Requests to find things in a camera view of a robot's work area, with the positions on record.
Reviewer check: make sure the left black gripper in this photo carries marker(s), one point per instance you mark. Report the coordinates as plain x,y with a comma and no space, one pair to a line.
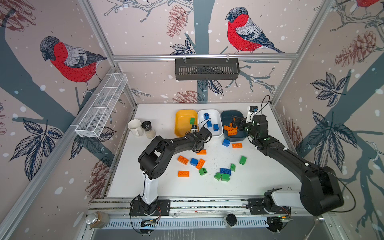
203,145

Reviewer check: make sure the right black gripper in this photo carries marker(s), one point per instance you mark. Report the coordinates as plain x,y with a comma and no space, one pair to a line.
243,121

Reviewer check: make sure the orange lego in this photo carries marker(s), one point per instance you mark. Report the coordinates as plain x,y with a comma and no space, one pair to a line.
237,145
231,130
183,160
202,152
183,174
200,164

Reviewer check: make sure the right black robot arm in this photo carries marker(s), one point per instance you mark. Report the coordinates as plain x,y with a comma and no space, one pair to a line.
320,190

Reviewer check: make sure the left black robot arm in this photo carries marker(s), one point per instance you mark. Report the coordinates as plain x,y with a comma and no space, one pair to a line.
156,157

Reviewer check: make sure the white plastic bin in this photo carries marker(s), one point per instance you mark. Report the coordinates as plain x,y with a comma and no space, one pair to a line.
215,118

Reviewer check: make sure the yellow plastic bin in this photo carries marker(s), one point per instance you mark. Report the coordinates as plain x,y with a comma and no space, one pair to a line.
182,121

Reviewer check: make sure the dark teal plastic bin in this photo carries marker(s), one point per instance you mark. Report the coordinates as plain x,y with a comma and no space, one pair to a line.
227,119

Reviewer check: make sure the blue flat lego front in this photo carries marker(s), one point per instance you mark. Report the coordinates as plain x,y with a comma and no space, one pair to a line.
225,171

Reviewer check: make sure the glass grinder black cap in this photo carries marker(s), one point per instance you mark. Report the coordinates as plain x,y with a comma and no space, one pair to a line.
148,129

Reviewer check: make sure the white ceramic mug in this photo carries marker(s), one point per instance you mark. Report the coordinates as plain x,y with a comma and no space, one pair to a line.
135,126

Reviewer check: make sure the black round knob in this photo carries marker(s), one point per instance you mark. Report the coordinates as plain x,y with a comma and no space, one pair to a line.
231,220

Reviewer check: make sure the metal ladle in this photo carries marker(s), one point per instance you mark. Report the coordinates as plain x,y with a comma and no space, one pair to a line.
317,221

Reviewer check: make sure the glass jar metal lid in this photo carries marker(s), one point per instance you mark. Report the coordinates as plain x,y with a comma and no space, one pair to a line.
97,220

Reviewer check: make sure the black wire basket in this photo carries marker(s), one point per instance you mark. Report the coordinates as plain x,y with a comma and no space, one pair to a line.
207,69

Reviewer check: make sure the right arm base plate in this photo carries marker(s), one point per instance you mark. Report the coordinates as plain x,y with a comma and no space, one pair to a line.
265,206

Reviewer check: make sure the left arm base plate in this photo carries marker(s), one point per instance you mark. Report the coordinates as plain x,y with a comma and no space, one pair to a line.
138,208

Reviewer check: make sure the white wire mesh tray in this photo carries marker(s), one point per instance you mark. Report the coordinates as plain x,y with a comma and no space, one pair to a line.
99,112

